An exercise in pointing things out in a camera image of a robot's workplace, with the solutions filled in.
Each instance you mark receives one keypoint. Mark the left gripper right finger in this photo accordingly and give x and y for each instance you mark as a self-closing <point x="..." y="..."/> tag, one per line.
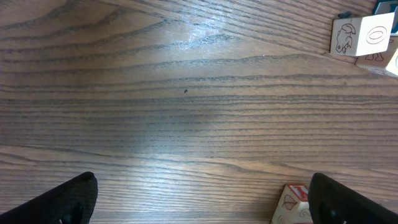
<point x="330" y="202"/>

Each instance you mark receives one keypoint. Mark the plain engraved wooden block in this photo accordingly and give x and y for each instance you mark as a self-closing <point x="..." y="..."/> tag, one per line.
<point x="358" y="36"/>

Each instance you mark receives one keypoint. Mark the wooden block engraved picture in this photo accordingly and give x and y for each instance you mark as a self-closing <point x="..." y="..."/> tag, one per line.
<point x="387" y="6"/>

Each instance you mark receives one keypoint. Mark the red I wooden block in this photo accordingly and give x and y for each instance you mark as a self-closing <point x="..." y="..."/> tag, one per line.
<point x="293" y="206"/>

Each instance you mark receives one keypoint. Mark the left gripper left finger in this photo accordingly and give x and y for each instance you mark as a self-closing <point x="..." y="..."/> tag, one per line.
<point x="72" y="202"/>

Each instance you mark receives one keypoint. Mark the yellow O wooden block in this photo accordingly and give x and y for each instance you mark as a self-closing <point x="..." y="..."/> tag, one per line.
<point x="383" y="63"/>

